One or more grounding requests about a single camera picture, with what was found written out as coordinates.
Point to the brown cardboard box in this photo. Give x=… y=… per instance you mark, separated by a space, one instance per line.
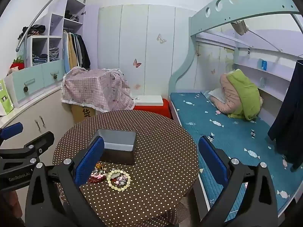
x=81 y=113

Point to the grey cloth bundle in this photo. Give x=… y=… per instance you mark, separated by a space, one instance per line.
x=240 y=27

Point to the pink checked cover cloth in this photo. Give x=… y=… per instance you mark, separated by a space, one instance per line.
x=94 y=87

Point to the red basket with greenery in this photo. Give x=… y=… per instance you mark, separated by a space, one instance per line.
x=17 y=65

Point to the green quilt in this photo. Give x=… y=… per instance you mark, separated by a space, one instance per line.
x=246 y=94

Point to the light blue hanging garment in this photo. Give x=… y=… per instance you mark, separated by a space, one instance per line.
x=66 y=54

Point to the teal printed mattress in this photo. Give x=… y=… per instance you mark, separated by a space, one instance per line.
x=224 y=134

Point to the small blue box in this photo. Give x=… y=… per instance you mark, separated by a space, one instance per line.
x=262 y=64

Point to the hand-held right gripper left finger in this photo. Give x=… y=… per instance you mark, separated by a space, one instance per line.
x=91 y=160

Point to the dark clothes pile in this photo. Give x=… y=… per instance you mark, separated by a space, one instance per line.
x=33 y=29

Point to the black hanging jacket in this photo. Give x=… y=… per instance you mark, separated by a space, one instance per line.
x=84 y=52

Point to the pale butterfly wall sticker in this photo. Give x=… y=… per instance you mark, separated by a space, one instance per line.
x=161 y=38

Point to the round polka-dot table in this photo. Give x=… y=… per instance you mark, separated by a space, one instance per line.
x=153 y=146

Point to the teal bunk bed frame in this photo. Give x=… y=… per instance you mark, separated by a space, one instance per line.
x=236 y=7

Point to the green paper bag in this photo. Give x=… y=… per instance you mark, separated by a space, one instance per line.
x=6 y=99

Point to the curved metal rail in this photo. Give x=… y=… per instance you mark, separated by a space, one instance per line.
x=42 y=13

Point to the dark grey rectangular box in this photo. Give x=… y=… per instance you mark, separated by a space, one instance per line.
x=118 y=157

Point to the white bedside wall shelf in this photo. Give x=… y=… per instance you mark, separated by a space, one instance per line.
x=272 y=75

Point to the colourful gem brooch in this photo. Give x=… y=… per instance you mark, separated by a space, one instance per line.
x=99 y=167

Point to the wide teal drawer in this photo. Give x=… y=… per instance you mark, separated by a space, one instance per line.
x=26 y=82

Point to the dark navy hanging garment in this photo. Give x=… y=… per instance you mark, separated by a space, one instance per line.
x=288 y=123

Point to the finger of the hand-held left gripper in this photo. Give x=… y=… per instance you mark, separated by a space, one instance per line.
x=35 y=146
x=11 y=130

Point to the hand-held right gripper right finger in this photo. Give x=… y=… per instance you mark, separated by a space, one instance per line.
x=213 y=160

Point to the white pillow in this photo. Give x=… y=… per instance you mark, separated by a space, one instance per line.
x=216 y=95

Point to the dark folded clothes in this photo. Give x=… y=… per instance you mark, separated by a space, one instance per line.
x=71 y=16

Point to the white wardrobe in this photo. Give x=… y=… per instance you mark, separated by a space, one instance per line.
x=132 y=52

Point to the red box white lid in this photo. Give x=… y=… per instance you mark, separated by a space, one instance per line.
x=151 y=110

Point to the mustard yellow hanging garment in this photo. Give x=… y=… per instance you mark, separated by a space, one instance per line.
x=73 y=54

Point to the pink brown butterfly sticker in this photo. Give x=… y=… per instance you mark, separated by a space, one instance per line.
x=136 y=63

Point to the folded blue jeans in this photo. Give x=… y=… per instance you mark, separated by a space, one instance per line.
x=40 y=59

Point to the faint pink butterfly sticker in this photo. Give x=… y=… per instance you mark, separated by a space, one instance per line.
x=137 y=86

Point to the lavender open shelf unit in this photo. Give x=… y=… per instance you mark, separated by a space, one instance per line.
x=55 y=26

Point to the folded pale jeans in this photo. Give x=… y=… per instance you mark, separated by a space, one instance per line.
x=54 y=53

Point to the narrow teal drawer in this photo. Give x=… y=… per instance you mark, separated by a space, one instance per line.
x=53 y=72

